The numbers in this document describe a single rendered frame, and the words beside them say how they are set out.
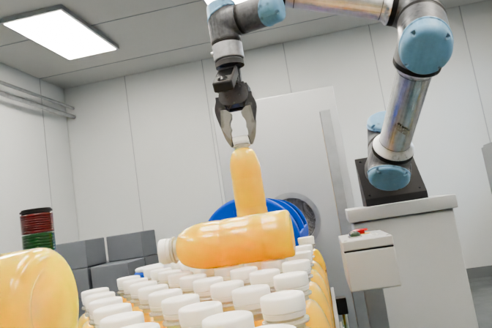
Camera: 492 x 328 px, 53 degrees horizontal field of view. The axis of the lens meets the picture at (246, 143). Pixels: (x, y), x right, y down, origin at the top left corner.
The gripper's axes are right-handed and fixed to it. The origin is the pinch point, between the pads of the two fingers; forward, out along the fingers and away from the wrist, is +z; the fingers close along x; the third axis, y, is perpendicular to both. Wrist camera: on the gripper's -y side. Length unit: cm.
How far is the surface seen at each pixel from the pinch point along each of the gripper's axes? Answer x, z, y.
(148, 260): 168, 47, 380
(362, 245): -22.4, 27.2, -12.1
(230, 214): 9.5, 16.7, 23.9
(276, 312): -11, 26, -72
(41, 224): 39.0, 13.0, -22.4
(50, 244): 38.2, 17.2, -21.1
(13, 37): 272, -205, 346
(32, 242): 40.7, 16.3, -23.3
